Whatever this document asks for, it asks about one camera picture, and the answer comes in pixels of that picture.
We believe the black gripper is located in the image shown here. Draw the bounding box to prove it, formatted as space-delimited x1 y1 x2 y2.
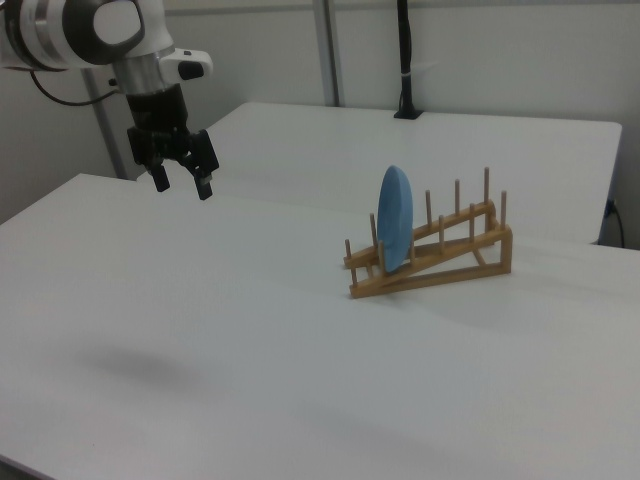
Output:
124 83 221 202

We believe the blue plate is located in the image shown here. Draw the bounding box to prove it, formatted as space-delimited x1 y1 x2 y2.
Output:
376 164 415 274

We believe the wooden plate rack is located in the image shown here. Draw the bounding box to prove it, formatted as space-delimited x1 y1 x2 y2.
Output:
342 167 513 301

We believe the grey metal frame post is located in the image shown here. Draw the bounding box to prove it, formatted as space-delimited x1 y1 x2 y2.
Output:
314 0 346 107
82 69 129 180

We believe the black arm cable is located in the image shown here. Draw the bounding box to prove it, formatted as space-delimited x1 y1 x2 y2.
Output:
28 69 121 107

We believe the black camera stand pole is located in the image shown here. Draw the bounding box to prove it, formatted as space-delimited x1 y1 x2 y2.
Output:
393 0 424 121

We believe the black wall cable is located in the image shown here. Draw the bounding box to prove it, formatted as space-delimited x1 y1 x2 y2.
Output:
605 198 627 248

